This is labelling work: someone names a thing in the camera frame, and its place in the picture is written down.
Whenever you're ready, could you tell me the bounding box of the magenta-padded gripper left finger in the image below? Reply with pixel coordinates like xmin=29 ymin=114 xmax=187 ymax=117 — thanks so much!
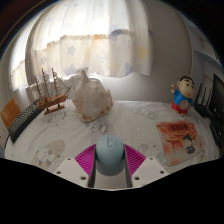
xmin=53 ymin=143 xmax=98 ymax=189

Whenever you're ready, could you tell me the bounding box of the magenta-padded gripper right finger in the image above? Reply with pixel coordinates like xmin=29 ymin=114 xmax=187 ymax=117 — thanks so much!
xmin=123 ymin=143 xmax=169 ymax=189

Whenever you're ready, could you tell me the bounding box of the light blue computer mouse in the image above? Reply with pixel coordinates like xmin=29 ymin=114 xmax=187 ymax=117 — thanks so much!
xmin=94 ymin=134 xmax=126 ymax=177

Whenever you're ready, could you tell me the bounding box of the orange printed mouse pad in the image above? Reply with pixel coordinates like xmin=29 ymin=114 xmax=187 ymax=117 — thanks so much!
xmin=155 ymin=120 xmax=205 ymax=168

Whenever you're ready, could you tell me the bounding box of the white cartoon-print tablecloth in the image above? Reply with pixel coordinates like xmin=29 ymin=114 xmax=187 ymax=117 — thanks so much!
xmin=3 ymin=98 xmax=218 ymax=191

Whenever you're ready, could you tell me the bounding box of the wooden model sailing ship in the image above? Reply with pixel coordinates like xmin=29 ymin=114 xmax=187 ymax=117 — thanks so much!
xmin=33 ymin=67 xmax=73 ymax=116

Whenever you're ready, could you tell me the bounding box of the large white conch shell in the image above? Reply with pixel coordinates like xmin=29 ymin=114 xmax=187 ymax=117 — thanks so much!
xmin=71 ymin=69 xmax=114 ymax=123

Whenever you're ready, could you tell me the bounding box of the black monitor base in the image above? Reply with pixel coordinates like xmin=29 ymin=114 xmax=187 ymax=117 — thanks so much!
xmin=209 ymin=118 xmax=224 ymax=148

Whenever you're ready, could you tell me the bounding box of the cartoon boy figurine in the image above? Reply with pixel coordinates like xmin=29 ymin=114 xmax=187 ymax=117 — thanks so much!
xmin=170 ymin=75 xmax=196 ymax=115

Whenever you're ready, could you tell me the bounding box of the black router with antennas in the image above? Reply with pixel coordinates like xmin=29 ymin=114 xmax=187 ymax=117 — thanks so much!
xmin=193 ymin=82 xmax=214 ymax=118

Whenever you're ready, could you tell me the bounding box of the white chair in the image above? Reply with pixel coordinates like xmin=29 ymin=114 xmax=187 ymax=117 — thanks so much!
xmin=24 ymin=73 xmax=104 ymax=103

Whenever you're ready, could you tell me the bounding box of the black computer monitor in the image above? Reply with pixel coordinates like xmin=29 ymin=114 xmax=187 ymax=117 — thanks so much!
xmin=209 ymin=73 xmax=224 ymax=121

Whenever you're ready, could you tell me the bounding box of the white star-print curtain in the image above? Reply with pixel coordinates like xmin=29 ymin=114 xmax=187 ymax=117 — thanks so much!
xmin=9 ymin=0 xmax=155 ymax=91

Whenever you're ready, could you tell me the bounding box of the white wall shelf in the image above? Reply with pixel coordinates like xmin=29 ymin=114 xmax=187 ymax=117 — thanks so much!
xmin=189 ymin=23 xmax=223 ymax=64

